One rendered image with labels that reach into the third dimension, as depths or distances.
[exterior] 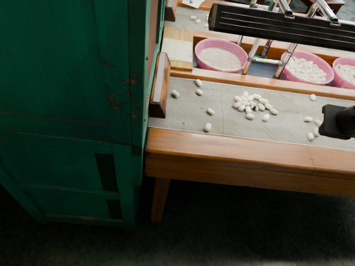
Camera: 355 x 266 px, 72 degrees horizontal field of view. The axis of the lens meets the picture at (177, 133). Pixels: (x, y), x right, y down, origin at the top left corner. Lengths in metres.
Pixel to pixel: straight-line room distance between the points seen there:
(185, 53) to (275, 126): 0.52
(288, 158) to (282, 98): 0.34
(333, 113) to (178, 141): 0.46
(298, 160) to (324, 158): 0.11
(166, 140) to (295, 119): 0.56
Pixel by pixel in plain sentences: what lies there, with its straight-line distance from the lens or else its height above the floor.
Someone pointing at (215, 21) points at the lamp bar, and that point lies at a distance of 0.84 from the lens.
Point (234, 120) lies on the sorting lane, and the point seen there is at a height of 0.74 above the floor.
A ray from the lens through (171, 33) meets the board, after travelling 1.33.
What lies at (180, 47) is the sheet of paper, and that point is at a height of 0.78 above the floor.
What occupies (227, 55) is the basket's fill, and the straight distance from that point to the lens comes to 1.35.
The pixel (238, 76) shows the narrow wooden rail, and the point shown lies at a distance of 1.16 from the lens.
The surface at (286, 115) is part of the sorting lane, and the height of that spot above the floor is 0.74.
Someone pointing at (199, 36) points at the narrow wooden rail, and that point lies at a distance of 1.37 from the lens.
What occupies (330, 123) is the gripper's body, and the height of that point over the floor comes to 1.07.
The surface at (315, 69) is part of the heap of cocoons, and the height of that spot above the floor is 0.74.
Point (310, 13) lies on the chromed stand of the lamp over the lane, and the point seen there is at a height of 1.06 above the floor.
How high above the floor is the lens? 1.43
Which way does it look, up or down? 51 degrees down
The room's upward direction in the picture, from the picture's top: 12 degrees clockwise
